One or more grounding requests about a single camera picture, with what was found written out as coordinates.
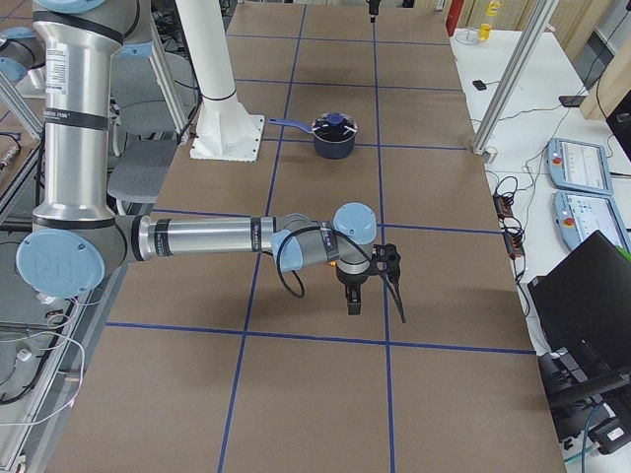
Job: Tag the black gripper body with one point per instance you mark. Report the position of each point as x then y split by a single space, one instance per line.
351 282

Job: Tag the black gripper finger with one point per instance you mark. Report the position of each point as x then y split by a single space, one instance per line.
356 302
350 300

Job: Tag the dark blue saucepan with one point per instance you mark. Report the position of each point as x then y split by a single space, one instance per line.
328 150

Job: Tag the glass lid with blue knob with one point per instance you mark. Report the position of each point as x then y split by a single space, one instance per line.
334 127

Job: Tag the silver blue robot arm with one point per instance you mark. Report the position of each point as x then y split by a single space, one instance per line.
77 240

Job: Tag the brown paper table mat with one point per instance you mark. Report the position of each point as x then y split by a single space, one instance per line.
409 351

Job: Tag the black laptop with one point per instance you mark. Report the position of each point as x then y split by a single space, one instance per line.
586 297

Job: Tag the small black square pad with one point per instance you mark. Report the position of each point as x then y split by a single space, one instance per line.
479 85

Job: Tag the near blue teach pendant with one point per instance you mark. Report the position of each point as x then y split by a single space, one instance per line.
579 214

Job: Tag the blue teach pendant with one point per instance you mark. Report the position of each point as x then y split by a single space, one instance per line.
580 166
579 214

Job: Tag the grey white office chair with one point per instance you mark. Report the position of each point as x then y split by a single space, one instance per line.
142 109

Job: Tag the far blue teach pendant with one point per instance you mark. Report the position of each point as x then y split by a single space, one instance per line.
580 166

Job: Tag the yellow cup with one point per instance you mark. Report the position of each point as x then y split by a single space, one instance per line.
484 31

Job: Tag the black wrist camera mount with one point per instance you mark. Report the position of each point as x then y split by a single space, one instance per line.
385 261

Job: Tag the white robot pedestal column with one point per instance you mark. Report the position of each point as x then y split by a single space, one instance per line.
224 131

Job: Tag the aluminium frame post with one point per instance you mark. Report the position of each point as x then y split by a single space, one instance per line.
539 19

